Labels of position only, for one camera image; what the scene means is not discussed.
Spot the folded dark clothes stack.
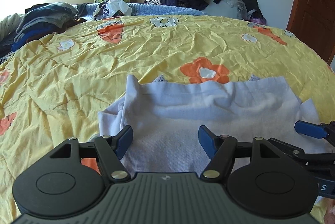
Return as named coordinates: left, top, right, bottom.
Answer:
left=1, top=2, right=88, bottom=58

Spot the yellow carrot print bedspread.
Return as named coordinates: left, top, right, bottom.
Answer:
left=1, top=15, right=334, bottom=223

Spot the light lavender garment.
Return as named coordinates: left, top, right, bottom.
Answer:
left=98, top=75, right=334, bottom=174

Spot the blue quilted blanket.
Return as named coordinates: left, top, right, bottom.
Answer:
left=74, top=3, right=206, bottom=17

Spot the black bag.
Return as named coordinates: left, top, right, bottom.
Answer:
left=242, top=0, right=263, bottom=20

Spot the white crumpled garment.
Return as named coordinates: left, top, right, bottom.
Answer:
left=93, top=0, right=132, bottom=21

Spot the brown wooden door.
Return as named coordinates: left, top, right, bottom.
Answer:
left=287, top=0, right=335, bottom=64

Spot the clear plastic bag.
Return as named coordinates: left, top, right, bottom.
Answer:
left=209, top=0, right=252, bottom=21

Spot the person's right hand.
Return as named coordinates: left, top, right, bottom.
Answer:
left=324, top=198, right=335, bottom=224

